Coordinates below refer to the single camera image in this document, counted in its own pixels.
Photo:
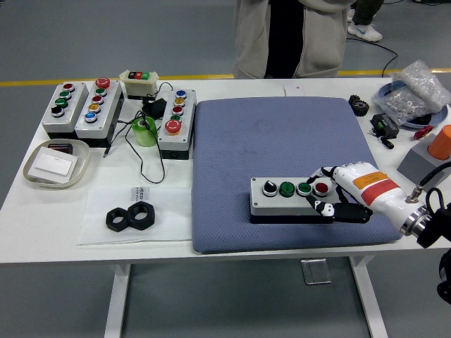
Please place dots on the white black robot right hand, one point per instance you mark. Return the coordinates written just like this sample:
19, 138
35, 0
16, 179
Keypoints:
377, 190

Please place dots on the four-button box with knob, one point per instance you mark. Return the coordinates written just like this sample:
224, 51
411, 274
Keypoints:
278, 206

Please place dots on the five-button box, green beside mushroom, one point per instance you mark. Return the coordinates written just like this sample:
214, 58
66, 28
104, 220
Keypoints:
186, 116

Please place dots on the five-button box, blue button at end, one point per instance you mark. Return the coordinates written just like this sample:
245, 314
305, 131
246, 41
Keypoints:
105, 112

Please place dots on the four-button grey control box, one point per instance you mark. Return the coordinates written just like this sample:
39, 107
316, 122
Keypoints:
72, 112

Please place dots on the small black plug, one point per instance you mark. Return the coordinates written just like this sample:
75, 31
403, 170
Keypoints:
387, 143

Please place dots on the grey block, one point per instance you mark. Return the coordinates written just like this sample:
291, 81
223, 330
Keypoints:
417, 163

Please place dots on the black terminal module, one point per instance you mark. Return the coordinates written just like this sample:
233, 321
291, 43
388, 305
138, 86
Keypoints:
385, 126

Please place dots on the small red clip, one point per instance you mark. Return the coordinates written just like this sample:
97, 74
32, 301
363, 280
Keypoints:
423, 132

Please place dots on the black gear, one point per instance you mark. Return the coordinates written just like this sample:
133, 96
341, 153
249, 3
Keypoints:
358, 105

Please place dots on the clear bag of washers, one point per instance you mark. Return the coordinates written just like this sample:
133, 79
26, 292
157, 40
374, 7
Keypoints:
401, 104

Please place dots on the blue round plate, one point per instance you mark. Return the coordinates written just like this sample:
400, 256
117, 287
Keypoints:
440, 118

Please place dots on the white table leg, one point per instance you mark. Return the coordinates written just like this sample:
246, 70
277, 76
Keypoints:
118, 303
368, 299

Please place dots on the bubble wrap bag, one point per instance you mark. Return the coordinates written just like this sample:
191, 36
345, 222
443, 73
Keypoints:
423, 81

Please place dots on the blue-grey padded mat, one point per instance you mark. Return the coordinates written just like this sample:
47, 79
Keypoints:
246, 141

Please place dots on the person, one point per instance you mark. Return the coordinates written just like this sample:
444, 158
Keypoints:
317, 42
364, 31

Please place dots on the large black hex nut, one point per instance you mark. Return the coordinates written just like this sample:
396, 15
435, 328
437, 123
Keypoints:
149, 214

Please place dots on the black power adapter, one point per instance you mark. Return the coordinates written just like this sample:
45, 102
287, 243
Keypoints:
154, 107

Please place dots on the green tape roll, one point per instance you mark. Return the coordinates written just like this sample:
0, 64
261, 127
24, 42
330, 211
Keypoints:
144, 135

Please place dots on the small black hex nut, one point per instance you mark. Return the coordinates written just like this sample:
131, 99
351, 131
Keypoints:
110, 220

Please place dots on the clear plastic bag sheet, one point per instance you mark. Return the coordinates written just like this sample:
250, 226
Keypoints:
105, 197

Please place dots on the white shallow tray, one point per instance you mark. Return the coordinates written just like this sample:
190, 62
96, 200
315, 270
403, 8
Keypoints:
82, 155

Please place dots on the dark red small box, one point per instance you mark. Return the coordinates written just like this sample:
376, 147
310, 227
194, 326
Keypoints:
60, 147

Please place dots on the metal bracket under table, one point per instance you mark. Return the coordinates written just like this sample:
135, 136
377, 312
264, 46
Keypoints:
316, 271

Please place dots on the cream switch box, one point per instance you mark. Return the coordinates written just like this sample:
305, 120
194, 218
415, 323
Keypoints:
139, 84

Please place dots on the white wall switch panel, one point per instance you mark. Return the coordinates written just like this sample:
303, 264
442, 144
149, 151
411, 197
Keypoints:
53, 165

